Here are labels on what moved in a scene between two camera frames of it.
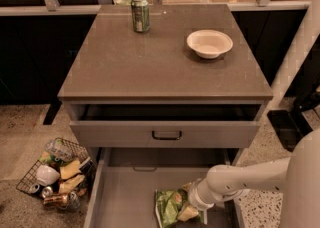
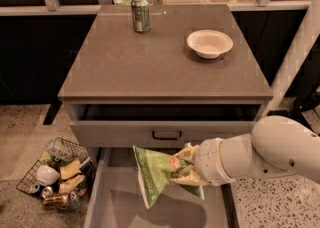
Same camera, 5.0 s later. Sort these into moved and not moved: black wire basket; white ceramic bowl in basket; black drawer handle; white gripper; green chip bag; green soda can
Moved: green chip bag; white gripper
Not moved: black wire basket; green soda can; white ceramic bowl in basket; black drawer handle
